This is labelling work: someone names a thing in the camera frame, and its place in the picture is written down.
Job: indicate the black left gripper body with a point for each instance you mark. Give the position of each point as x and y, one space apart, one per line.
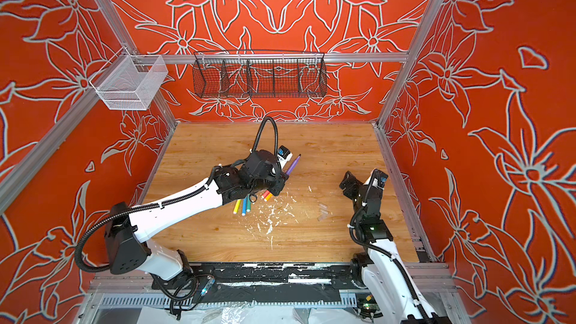
272 181

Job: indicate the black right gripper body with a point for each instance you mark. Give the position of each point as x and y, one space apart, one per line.
355 193

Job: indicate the purple marker pen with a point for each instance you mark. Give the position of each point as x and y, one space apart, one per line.
293 165

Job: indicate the green marker pen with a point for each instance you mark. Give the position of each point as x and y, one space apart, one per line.
249 204

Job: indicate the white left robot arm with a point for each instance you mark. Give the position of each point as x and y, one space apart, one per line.
129 243

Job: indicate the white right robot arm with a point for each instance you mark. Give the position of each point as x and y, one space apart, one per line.
394 296

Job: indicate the blue marker pen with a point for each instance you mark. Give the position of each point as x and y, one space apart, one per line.
244 206

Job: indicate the yellow marker pen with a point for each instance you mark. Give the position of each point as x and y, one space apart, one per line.
237 206

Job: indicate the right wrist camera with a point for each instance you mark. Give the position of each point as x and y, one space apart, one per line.
379 179

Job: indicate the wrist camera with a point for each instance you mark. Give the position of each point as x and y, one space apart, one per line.
284 155
379 179

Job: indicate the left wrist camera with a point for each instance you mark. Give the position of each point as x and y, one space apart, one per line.
284 155

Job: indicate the aluminium right floor rail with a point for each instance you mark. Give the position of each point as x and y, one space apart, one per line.
414 225

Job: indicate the black wire basket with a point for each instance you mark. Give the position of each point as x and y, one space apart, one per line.
264 74

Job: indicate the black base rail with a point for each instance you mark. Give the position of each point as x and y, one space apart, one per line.
304 284

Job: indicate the white wire basket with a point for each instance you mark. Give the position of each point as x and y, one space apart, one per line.
126 85

